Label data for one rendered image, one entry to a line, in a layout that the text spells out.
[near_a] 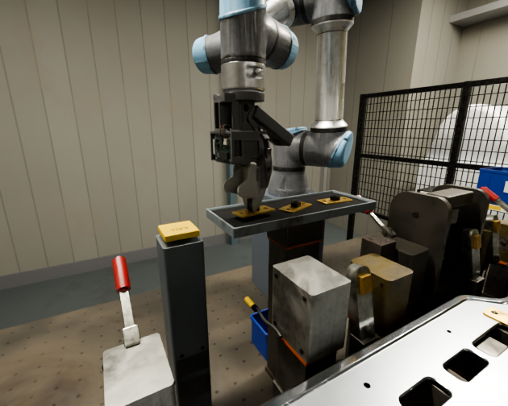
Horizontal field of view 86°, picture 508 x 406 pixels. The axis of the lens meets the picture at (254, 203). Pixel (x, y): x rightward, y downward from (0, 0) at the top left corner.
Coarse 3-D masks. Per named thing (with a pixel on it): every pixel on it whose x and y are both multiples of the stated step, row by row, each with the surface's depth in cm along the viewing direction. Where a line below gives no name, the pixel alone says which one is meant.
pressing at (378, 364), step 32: (416, 320) 48; (448, 320) 49; (480, 320) 49; (384, 352) 42; (416, 352) 42; (448, 352) 42; (480, 352) 42; (320, 384) 36; (352, 384) 37; (384, 384) 37; (416, 384) 37; (448, 384) 37; (480, 384) 37
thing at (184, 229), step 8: (168, 224) 50; (176, 224) 50; (184, 224) 50; (192, 224) 50; (160, 232) 47; (168, 232) 46; (176, 232) 46; (184, 232) 46; (192, 232) 47; (168, 240) 45; (176, 240) 48
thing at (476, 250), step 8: (464, 232) 64; (472, 232) 63; (464, 240) 64; (472, 240) 63; (480, 240) 63; (464, 248) 64; (472, 248) 63; (464, 256) 64; (472, 256) 63; (464, 264) 65; (472, 264) 63; (464, 272) 65; (472, 272) 63; (480, 272) 64
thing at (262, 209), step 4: (248, 208) 54; (260, 208) 56; (264, 208) 57; (268, 208) 56; (272, 208) 56; (232, 212) 53; (236, 212) 53; (240, 212) 53; (244, 212) 53; (248, 212) 53; (252, 212) 53; (256, 212) 53; (260, 212) 53; (264, 212) 54; (268, 212) 54; (240, 216) 51; (244, 216) 51; (248, 216) 51
